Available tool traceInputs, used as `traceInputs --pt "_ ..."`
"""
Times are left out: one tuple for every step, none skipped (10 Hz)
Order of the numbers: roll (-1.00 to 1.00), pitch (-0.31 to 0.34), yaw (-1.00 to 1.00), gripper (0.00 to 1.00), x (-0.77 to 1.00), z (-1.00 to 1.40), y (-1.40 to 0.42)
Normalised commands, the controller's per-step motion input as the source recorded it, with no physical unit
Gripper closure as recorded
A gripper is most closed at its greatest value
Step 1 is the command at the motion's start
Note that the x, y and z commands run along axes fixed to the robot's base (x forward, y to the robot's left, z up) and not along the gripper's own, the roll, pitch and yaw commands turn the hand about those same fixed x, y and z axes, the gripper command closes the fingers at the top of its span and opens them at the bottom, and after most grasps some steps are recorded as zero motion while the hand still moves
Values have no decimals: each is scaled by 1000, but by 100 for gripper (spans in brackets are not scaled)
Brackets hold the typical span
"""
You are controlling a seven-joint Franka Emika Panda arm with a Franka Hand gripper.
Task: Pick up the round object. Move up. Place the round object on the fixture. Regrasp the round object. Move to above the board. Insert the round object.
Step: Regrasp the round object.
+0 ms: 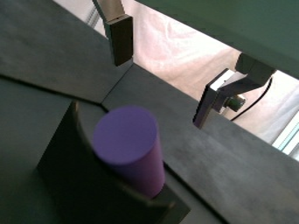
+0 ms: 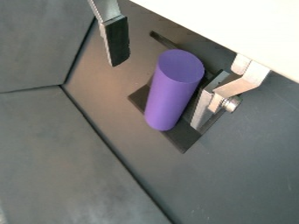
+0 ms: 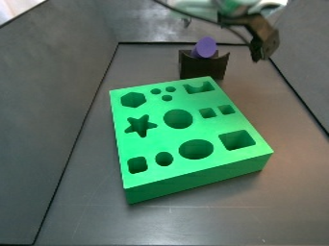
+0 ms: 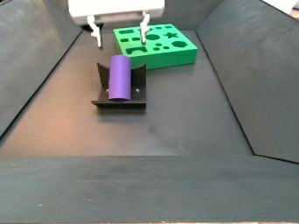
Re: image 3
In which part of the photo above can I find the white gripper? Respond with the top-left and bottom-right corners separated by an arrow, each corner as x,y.
167,0 -> 287,22

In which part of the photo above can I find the purple cylinder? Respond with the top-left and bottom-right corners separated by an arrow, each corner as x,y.
191,37 -> 217,59

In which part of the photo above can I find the black curved cradle stand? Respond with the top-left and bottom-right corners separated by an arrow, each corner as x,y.
179,50 -> 230,80

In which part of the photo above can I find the green foam shape-sorter block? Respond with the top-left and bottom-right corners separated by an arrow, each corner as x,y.
110,77 -> 273,204

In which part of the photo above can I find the black camera cable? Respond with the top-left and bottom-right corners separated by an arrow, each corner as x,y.
152,0 -> 254,42

